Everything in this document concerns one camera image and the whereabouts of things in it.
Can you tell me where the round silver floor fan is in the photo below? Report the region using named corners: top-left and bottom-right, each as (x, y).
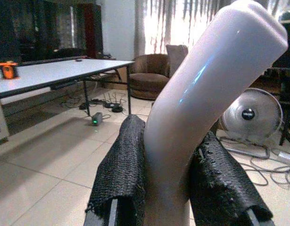
top-left (219, 87), bottom-right (284, 145)

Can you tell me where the brown round armchair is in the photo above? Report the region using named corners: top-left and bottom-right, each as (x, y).
top-left (129, 53), bottom-right (171, 101)

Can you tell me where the curved glossy plastic handle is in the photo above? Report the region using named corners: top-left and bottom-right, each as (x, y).
top-left (142, 0), bottom-right (289, 226)

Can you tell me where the grey floor cable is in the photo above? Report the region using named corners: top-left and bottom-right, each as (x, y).
top-left (219, 135), bottom-right (290, 187)

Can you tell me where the white table with black frame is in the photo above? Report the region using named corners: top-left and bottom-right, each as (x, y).
top-left (0, 56), bottom-right (136, 145)

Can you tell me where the black cable bundle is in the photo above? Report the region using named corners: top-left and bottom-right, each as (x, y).
top-left (79, 93), bottom-right (126, 113)

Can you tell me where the light sheer curtain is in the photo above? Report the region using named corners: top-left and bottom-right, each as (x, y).
top-left (134, 0), bottom-right (230, 58)

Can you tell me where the white power strip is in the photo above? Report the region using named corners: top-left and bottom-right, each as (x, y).
top-left (278, 150), bottom-right (290, 166)

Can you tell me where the dark shelf unit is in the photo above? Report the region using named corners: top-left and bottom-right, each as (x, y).
top-left (264, 10), bottom-right (290, 149)

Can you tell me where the orange and black device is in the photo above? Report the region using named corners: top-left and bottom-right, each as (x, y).
top-left (0, 60), bottom-right (20, 80)

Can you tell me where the grey cushion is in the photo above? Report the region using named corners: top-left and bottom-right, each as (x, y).
top-left (165, 44), bottom-right (189, 78)

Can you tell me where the grey box with green light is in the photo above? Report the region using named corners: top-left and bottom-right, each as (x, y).
top-left (91, 112), bottom-right (104, 127)

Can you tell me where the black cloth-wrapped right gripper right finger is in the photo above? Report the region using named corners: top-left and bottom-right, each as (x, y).
top-left (189, 130), bottom-right (275, 226)

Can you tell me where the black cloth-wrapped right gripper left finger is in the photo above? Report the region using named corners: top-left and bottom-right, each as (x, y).
top-left (84, 114), bottom-right (147, 226)

